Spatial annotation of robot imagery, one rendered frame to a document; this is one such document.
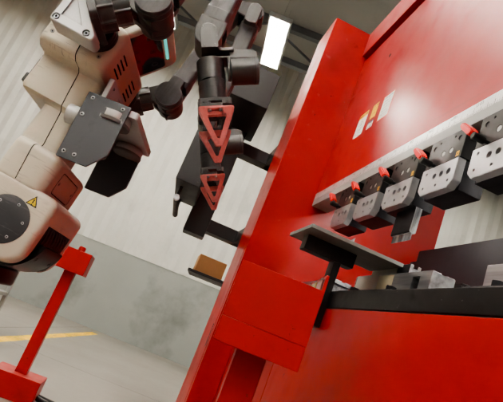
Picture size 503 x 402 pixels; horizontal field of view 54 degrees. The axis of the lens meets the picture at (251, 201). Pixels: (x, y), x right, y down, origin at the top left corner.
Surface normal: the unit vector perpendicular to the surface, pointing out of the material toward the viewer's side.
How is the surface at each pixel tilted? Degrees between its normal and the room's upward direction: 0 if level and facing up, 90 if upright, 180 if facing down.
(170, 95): 90
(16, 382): 90
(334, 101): 90
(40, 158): 90
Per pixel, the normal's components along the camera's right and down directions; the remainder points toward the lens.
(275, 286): 0.07, -0.26
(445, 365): -0.90, -0.40
